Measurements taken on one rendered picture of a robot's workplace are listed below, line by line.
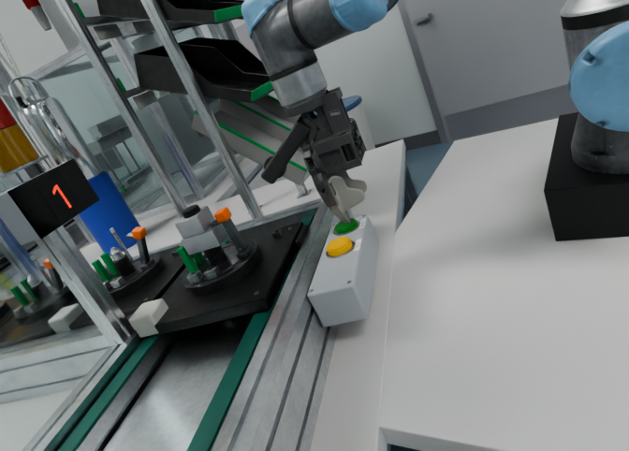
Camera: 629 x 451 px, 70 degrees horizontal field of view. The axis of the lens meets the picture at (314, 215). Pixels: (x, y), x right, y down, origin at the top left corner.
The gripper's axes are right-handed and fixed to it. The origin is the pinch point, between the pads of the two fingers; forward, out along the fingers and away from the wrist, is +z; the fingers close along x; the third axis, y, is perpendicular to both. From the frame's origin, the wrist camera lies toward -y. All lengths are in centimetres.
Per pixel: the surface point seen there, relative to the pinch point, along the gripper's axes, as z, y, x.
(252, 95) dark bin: -22.0, -14.3, 21.5
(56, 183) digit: -23.9, -30.7, -16.8
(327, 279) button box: 2.1, -0.8, -14.8
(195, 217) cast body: -10.3, -19.9, -7.6
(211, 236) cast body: -6.5, -19.0, -7.7
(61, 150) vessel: -27, -98, 56
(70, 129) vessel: -32, -95, 61
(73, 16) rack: -49, -42, 21
